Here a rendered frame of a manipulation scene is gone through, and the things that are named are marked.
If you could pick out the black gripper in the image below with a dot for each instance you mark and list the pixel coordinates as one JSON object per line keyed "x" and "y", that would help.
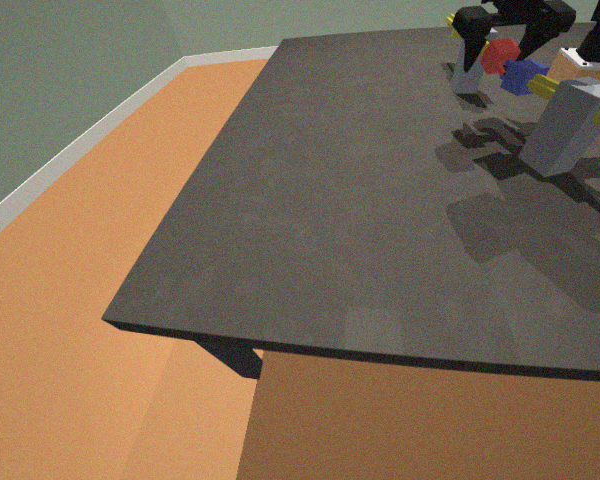
{"x": 544, "y": 20}

